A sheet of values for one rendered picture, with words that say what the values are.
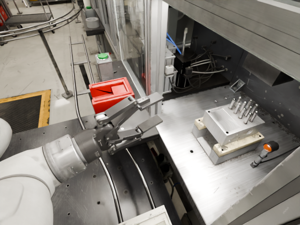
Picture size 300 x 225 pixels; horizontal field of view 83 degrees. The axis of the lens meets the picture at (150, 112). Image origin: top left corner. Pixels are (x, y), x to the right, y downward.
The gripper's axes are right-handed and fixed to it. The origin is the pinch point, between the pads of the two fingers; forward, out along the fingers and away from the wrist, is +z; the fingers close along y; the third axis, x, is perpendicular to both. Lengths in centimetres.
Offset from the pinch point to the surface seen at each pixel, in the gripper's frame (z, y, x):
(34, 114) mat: -53, -97, 158
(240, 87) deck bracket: 45.4, -12.4, -0.8
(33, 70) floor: -38, -96, 261
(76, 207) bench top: -31.9, -35.2, 5.5
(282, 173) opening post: -3.3, 15.5, -28.1
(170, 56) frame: 18.6, 4.5, 14.8
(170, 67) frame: 17.2, 1.5, 12.8
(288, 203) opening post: -3.9, 13.0, -30.2
